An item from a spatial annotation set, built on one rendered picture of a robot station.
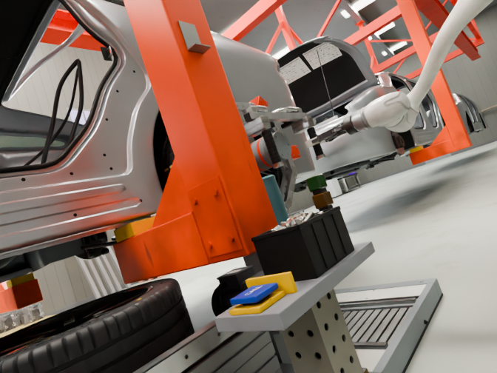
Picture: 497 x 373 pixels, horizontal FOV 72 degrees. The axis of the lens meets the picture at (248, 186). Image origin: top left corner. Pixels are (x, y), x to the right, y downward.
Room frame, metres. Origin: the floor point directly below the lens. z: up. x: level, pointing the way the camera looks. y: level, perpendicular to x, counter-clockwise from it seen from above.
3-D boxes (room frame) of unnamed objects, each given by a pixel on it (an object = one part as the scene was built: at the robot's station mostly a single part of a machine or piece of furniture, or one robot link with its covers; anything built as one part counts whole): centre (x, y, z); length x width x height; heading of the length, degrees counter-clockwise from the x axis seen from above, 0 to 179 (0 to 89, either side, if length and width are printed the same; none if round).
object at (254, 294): (0.66, 0.06, 0.47); 0.07 x 0.07 x 0.02; 50
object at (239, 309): (0.66, 0.06, 0.46); 0.08 x 0.08 x 0.01; 50
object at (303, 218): (0.83, -0.08, 0.51); 0.20 x 0.14 x 0.13; 140
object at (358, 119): (1.37, -0.53, 0.83); 0.09 x 0.06 x 0.09; 140
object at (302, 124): (1.54, -0.33, 0.93); 0.09 x 0.05 x 0.05; 50
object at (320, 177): (0.94, -0.18, 0.64); 0.04 x 0.04 x 0.04; 50
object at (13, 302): (2.54, 1.89, 0.69); 0.52 x 0.17 x 0.35; 50
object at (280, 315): (0.79, -0.05, 0.44); 0.43 x 0.17 x 0.03; 140
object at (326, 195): (0.94, -0.18, 0.59); 0.04 x 0.04 x 0.04; 50
